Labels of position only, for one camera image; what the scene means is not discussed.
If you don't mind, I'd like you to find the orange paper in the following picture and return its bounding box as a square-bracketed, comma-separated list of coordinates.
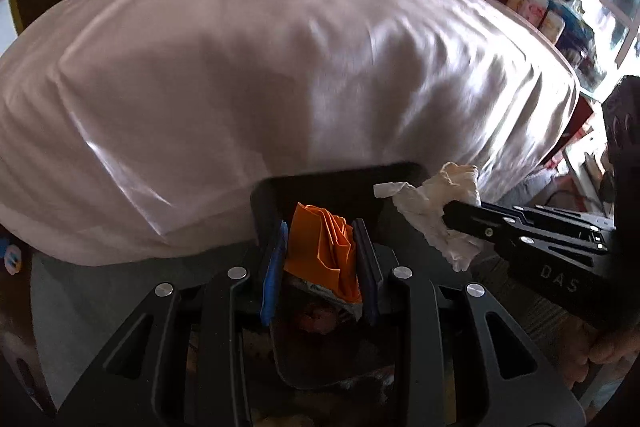
[284, 202, 361, 303]

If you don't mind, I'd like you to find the black trash bin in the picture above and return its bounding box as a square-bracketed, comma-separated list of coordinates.
[250, 162, 444, 392]

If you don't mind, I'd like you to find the person right hand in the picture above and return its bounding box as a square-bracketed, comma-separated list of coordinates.
[556, 317, 639, 389]

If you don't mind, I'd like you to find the pink satin tablecloth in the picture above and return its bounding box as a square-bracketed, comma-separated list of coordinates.
[1, 0, 579, 265]

